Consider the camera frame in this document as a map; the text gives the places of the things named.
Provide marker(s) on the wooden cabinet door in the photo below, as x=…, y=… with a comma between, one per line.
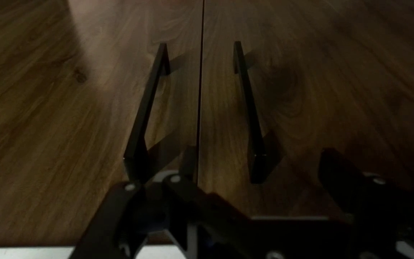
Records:
x=49, y=144

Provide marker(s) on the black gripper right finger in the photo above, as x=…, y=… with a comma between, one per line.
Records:
x=389, y=216

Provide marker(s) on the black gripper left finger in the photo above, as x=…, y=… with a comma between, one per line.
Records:
x=107, y=220

